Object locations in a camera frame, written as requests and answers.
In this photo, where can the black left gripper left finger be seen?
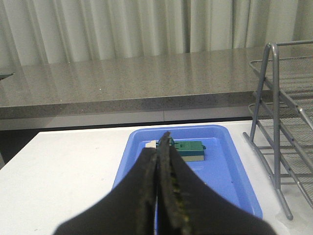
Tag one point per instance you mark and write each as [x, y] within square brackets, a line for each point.
[129, 209]

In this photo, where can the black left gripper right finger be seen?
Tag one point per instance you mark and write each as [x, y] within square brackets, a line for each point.
[187, 206]

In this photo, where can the mesh tray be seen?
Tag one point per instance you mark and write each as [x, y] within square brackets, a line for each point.
[280, 174]
[296, 137]
[295, 89]

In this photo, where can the blue plastic tray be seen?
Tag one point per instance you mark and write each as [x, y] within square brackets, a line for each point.
[221, 170]

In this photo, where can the green terminal block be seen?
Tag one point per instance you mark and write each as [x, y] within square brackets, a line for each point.
[189, 151]

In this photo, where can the grey stone counter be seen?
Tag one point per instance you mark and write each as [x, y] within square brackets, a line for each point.
[210, 79]

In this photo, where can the silver rack frame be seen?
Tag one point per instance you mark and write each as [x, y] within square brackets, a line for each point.
[272, 51]

